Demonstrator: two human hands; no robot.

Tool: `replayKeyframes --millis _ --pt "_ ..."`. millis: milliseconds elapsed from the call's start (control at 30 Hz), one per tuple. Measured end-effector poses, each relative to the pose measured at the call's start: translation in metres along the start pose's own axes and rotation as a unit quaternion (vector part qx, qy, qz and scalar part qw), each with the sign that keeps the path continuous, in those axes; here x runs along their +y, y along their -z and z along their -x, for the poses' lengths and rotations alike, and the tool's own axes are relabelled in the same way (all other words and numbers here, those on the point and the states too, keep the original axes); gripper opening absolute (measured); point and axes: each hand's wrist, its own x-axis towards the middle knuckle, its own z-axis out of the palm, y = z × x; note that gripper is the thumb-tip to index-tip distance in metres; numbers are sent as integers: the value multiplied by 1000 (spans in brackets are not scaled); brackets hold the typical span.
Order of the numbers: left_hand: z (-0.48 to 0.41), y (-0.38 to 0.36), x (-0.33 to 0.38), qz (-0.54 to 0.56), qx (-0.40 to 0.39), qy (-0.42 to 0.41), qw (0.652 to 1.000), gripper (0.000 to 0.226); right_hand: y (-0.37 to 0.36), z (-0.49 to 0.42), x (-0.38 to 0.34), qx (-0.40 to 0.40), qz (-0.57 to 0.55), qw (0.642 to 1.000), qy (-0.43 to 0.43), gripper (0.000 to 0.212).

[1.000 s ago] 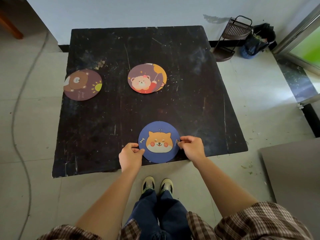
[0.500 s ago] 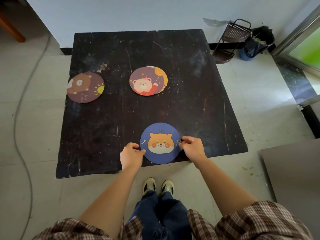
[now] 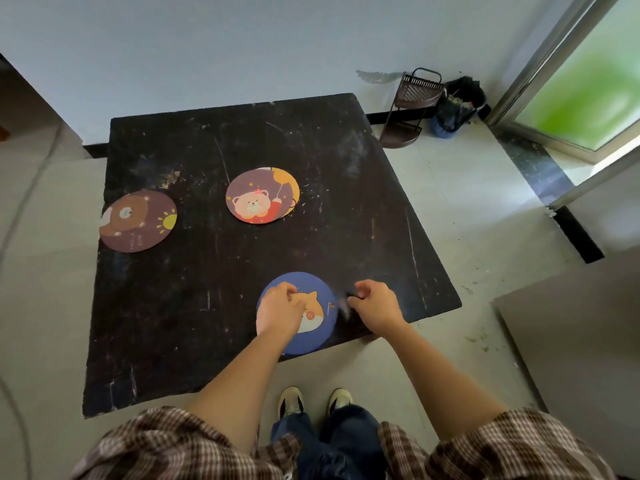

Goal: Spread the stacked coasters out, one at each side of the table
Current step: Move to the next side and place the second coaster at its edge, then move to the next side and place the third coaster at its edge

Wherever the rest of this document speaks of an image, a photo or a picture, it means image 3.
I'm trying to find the person's right hand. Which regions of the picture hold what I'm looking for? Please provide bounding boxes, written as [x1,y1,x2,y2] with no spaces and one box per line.
[347,280,407,338]

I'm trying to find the person's left hand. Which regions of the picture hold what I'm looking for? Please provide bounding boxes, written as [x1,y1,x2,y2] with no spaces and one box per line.
[256,282,307,338]

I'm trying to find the blue round dog mat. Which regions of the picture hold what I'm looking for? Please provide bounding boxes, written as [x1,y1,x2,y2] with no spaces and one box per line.
[256,272,340,356]

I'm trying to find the person's left forearm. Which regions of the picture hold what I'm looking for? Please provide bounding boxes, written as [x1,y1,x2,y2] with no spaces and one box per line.
[186,327,297,455]

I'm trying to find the person's right forearm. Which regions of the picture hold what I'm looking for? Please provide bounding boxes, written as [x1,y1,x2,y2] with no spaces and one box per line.
[372,319,509,441]

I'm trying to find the person's left beige shoe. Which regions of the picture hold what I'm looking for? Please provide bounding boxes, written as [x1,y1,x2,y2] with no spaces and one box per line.
[277,387,305,419]

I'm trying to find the person's beige shoe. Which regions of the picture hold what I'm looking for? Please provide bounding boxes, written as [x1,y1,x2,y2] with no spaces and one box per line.
[277,387,305,419]
[327,388,354,416]

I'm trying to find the person's right beige shoe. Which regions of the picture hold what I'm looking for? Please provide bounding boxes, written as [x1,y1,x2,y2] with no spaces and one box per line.
[327,388,354,416]

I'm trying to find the purple round bear mat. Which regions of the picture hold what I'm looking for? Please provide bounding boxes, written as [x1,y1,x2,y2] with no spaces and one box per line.
[225,168,296,225]

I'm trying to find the blue jeans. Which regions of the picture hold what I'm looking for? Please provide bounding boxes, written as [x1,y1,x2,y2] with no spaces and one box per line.
[270,405,389,480]

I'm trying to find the brown round bear mat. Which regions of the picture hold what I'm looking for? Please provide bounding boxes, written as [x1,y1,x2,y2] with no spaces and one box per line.
[99,190,178,254]

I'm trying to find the brown plaid shirt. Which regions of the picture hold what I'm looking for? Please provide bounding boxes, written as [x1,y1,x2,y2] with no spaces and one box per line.
[70,406,619,480]

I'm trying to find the brown metal corner rack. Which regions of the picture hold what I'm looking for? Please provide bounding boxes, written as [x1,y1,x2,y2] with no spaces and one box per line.
[379,68,447,149]

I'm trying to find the blue bin with black bag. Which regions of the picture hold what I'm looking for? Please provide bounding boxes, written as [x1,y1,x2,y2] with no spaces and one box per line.
[430,76,488,140]

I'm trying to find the grey board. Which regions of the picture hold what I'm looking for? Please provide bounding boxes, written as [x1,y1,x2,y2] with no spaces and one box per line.
[492,244,640,478]

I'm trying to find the glass door with metal frame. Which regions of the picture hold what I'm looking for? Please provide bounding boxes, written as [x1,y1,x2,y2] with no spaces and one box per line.
[485,0,640,211]

